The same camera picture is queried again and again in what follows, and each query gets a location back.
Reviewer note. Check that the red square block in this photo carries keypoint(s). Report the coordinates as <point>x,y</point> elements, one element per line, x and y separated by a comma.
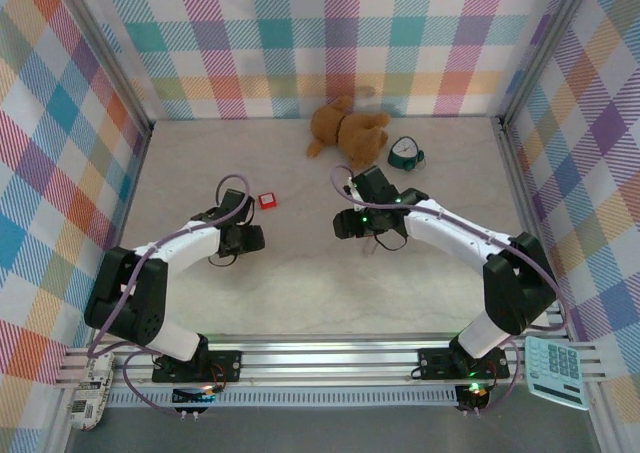
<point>267,201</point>

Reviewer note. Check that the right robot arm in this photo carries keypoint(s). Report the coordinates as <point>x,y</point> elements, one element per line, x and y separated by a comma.
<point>515,288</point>

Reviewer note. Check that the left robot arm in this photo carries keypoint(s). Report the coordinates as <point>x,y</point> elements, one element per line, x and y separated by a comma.
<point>145,293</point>

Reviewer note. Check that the teal alarm clock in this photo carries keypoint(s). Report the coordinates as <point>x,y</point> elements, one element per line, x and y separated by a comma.
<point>404,153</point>

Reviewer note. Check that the brown teddy bear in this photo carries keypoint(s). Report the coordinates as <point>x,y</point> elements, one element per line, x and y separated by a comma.
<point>352,135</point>

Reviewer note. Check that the light blue calculator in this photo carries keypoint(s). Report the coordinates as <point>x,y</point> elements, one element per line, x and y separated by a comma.
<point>555,373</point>

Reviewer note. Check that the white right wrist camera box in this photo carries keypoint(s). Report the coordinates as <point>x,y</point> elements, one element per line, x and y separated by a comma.
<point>353,195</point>

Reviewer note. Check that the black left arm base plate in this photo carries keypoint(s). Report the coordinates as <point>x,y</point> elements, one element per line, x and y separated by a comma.
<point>230,365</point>

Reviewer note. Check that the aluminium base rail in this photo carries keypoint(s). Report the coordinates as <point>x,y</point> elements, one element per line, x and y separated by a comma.
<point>325,358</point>

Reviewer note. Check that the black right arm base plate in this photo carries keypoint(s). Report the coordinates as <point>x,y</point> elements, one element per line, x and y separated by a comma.
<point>435,363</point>

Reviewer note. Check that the aluminium frame post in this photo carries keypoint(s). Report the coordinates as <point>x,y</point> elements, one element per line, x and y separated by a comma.
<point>546,48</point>
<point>107,53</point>

